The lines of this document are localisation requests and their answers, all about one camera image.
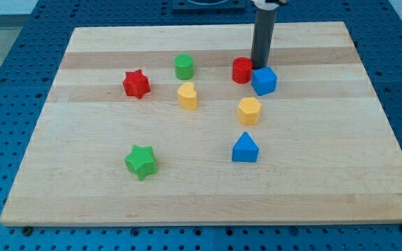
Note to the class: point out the yellow heart block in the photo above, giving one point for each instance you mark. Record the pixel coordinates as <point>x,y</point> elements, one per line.
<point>187,96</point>

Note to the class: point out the red star block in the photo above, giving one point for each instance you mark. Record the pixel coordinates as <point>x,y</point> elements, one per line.
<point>136,84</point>

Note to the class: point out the green cylinder block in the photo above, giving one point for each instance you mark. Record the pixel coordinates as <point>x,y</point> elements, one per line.
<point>184,66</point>

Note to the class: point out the red cylinder block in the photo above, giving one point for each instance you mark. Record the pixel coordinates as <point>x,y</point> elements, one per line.
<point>241,70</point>

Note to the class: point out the blue cube block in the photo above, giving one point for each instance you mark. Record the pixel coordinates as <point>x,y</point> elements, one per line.
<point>264,81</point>

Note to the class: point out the green star block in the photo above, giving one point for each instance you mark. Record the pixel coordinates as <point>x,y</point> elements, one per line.
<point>141,161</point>

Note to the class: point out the wooden board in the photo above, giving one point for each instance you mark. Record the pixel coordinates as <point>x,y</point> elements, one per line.
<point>327,155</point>

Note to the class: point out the yellow hexagon block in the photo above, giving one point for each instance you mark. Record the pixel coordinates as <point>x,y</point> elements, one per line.
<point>248,112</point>

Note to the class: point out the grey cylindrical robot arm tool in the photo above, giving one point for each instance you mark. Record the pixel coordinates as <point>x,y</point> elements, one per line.
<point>263,30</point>

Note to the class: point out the blue triangle block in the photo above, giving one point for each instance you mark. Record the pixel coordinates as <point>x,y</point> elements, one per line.
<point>245,149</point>

